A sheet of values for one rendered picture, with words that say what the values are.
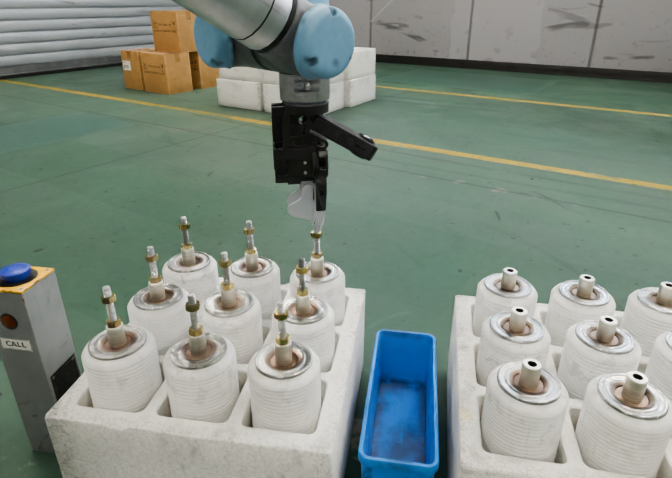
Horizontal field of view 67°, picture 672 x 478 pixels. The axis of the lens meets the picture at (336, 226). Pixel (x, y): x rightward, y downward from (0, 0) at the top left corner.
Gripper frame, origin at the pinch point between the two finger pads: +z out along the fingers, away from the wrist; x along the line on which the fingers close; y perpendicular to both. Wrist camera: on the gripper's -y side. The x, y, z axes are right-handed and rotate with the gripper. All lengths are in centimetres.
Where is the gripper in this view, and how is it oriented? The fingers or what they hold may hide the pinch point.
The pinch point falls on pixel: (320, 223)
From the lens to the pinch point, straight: 84.2
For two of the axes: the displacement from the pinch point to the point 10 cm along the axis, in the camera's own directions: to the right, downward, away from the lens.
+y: -9.9, 0.6, -1.3
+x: 1.5, 4.1, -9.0
